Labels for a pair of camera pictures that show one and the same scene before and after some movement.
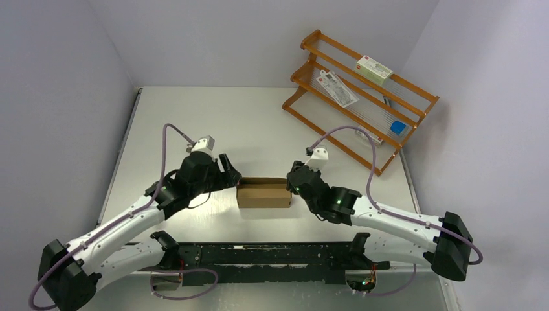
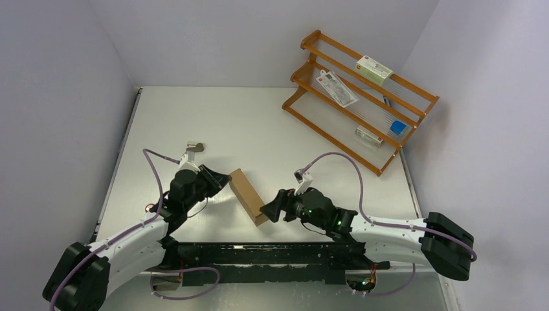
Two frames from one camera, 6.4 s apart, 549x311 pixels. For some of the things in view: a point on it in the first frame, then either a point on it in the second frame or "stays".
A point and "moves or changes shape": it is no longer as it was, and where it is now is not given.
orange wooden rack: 360,107 stays
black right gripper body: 299,164 -> 298,210
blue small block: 397,127 stays
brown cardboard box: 256,192 moves or changes shape
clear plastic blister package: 330,81 stays
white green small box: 373,70 stays
